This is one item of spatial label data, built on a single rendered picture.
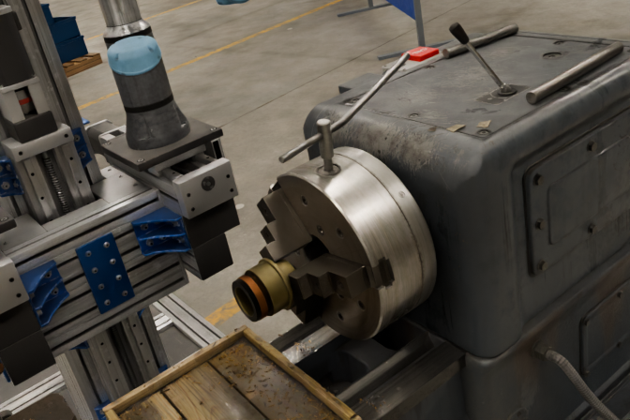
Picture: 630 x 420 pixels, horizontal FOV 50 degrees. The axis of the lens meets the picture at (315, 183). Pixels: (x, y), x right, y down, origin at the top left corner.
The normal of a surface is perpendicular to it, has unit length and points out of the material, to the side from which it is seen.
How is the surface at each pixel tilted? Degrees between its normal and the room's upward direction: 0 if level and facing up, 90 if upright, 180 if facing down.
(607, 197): 90
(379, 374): 57
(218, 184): 90
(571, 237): 90
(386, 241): 65
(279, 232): 51
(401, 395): 0
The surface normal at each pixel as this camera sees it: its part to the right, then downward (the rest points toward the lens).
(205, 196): 0.62, 0.24
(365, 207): 0.27, -0.48
